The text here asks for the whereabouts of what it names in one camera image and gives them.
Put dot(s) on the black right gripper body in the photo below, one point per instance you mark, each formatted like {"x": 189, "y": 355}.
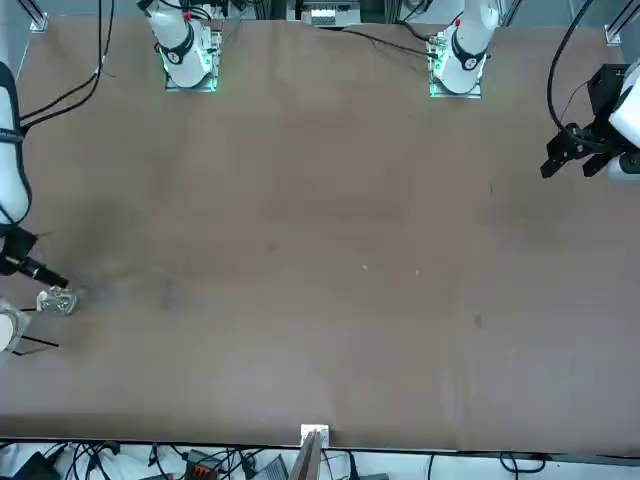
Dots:
{"x": 15, "y": 250}

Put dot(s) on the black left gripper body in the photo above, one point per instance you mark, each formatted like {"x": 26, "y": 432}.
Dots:
{"x": 605, "y": 100}

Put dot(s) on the clear glass alcohol lamp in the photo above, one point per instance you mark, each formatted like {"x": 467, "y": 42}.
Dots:
{"x": 59, "y": 301}

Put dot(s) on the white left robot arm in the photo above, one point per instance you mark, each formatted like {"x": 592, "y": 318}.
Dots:
{"x": 462, "y": 55}

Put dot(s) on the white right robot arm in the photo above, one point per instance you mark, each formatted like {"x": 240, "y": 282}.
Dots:
{"x": 180, "y": 55}

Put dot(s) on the black metal tripod stand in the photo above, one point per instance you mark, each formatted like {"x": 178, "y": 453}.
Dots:
{"x": 42, "y": 342}

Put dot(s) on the aluminium corner profile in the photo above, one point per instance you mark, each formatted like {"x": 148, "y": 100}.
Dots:
{"x": 614, "y": 32}
{"x": 39, "y": 22}

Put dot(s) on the black power adapter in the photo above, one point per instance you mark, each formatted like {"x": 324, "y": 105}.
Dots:
{"x": 35, "y": 466}

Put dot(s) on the black hub with red ports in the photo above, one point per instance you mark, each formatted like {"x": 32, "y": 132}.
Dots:
{"x": 201, "y": 467}

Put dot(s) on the grey power strip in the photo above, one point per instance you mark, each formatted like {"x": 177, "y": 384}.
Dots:
{"x": 322, "y": 16}

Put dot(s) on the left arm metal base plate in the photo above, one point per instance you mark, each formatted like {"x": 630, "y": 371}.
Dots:
{"x": 436, "y": 90}

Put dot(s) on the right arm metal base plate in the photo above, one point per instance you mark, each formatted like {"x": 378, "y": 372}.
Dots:
{"x": 212, "y": 82}

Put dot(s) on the white post bracket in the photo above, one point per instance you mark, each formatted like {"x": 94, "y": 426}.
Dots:
{"x": 322, "y": 431}

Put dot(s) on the aluminium vertical post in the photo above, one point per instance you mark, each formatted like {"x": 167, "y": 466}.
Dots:
{"x": 307, "y": 460}

